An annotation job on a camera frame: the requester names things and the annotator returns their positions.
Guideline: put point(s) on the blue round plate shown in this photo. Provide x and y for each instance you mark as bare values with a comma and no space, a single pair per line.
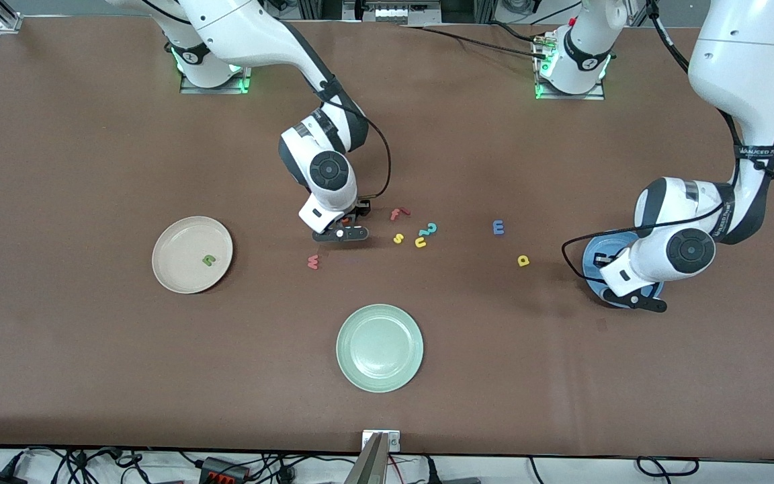
590,269

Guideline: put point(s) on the pink foam letter w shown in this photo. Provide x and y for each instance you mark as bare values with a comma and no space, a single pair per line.
313,263

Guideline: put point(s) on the black red power strip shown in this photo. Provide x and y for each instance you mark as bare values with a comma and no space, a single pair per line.
224,470

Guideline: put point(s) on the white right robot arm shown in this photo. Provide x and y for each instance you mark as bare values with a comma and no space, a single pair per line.
252,33

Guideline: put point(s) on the pale green round plate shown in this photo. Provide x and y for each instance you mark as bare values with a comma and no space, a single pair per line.
379,348

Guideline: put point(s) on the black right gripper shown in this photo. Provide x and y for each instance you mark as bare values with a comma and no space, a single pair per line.
353,213

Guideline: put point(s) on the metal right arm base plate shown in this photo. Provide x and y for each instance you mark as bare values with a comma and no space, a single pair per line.
247,84

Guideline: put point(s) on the aluminium camera mount post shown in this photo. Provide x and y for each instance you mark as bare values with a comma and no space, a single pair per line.
380,440

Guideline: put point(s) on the beige round plate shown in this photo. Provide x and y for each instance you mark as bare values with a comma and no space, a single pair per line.
182,242

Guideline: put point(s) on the blue foam letter E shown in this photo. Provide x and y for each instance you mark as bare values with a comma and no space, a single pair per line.
495,227

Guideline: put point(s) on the metal table corner bracket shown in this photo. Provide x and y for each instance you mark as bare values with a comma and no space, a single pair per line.
9,24

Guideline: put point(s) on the brown table cover mat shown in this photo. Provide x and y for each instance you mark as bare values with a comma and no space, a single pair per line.
91,370

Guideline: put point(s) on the teal foam number two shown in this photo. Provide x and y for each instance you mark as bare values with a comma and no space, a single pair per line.
430,232

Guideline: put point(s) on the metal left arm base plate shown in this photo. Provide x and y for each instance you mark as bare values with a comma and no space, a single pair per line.
598,96

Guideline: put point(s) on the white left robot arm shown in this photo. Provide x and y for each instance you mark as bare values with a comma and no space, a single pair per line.
729,67

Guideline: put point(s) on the red foam letter f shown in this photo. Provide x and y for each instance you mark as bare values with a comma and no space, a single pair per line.
395,215

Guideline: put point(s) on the white terminal block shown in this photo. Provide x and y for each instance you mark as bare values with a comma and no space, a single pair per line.
397,12

